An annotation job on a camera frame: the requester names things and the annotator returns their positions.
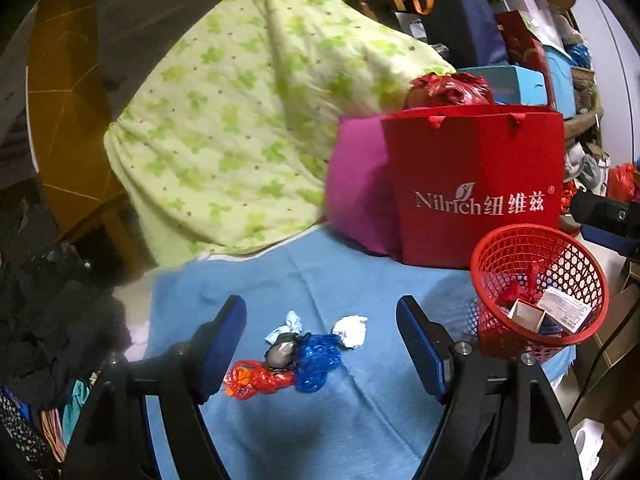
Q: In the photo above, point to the red plastic mesh basket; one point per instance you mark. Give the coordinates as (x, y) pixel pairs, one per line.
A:
(505, 340)

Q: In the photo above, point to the yellow wooden table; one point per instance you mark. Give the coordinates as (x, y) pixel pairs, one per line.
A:
(70, 110)

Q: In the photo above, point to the brown cardboard box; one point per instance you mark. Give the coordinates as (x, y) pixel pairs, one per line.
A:
(617, 325)

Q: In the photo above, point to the white printed label paper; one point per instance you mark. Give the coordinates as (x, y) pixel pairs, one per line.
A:
(567, 307)

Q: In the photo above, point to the red crinkled plastic bag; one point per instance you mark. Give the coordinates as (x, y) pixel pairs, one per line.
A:
(450, 90)

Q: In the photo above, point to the red paper gift bag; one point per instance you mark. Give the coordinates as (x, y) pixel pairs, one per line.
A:
(475, 160)

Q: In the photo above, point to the green floral quilt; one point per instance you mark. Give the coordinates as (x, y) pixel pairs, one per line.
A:
(240, 125)

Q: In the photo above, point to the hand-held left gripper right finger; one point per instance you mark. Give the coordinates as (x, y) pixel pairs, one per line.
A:
(420, 345)

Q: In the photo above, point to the red orange plastic wrapper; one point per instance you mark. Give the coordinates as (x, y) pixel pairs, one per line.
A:
(260, 380)

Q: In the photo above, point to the wicker basket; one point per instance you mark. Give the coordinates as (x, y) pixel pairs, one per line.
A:
(582, 79)

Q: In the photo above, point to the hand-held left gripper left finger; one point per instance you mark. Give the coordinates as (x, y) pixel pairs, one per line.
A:
(227, 340)

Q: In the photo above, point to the blue cloth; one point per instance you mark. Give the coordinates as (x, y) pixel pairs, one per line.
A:
(310, 435)

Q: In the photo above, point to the blue plastic bag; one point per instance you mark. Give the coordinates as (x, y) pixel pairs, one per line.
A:
(315, 360)

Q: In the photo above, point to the small red plastic bag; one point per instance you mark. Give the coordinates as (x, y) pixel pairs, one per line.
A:
(622, 180)

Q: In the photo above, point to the dark red gift box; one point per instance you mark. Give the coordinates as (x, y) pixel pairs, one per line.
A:
(525, 45)

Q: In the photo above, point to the grey black foil wrapper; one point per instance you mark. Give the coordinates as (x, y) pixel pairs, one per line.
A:
(281, 352)

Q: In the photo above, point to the teal box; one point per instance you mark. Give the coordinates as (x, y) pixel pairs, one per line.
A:
(505, 82)

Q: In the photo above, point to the pile of black clothes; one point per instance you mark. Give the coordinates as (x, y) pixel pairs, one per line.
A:
(55, 310)

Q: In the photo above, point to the small white cardboard box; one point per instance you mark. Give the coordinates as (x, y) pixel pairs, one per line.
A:
(527, 316)

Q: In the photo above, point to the colourful patterned clothes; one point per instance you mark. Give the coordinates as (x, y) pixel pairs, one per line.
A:
(50, 420)

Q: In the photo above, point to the light blue storage box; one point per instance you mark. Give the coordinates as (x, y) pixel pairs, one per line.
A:
(560, 75)

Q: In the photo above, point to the light blue crumpled tissue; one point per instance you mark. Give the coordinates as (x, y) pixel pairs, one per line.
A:
(289, 322)

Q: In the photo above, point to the red ribbon wrapper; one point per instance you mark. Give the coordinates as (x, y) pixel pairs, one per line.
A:
(517, 290)

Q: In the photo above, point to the magenta pillow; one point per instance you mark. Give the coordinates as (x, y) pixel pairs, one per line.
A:
(360, 185)

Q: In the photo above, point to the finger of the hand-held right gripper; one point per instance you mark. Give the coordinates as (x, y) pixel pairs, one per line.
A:
(607, 215)
(610, 240)

